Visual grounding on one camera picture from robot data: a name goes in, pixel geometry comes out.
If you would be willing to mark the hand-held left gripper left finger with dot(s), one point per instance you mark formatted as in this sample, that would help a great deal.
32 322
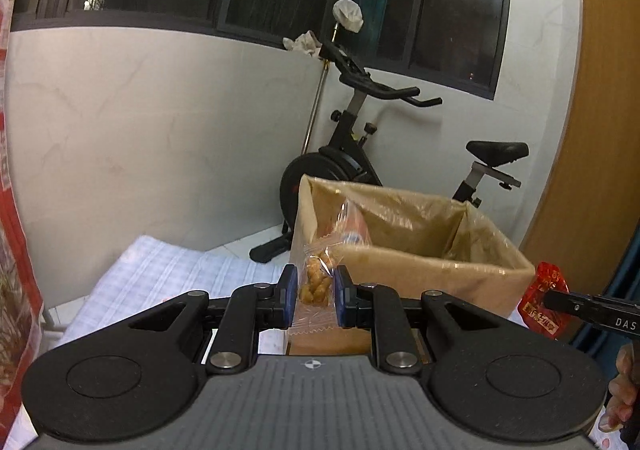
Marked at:
289 295

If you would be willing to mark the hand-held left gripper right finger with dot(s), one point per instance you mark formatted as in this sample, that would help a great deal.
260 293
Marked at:
342 297

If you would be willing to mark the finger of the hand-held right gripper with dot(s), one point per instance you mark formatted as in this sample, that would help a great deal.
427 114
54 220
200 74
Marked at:
570 302

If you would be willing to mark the clear packet of fried snacks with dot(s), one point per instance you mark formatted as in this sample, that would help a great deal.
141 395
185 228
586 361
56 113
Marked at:
314 280

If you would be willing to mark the clear red label snack packet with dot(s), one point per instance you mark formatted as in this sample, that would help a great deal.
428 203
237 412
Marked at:
352 225

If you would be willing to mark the cardboard box with plastic liner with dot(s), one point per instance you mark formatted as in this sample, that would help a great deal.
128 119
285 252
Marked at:
425 275

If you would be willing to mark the person's right hand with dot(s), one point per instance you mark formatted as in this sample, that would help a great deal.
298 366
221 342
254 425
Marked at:
620 390

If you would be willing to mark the checked tablecloth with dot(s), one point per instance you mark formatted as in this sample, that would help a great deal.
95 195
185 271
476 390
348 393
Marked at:
165 270

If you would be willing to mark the black exercise bike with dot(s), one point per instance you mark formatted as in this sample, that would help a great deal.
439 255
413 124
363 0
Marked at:
325 170

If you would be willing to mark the metal pole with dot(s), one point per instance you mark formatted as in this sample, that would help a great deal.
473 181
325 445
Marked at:
315 115

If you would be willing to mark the wooden panel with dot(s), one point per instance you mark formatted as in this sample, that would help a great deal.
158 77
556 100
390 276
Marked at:
590 105

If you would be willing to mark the white crumpled cloth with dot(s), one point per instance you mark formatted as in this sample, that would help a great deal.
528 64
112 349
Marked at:
302 43

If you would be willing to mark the red floral curtain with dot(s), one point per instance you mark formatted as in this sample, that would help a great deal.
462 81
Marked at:
15 255

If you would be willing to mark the white bag on pole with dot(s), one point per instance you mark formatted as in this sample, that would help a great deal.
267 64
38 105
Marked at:
348 15

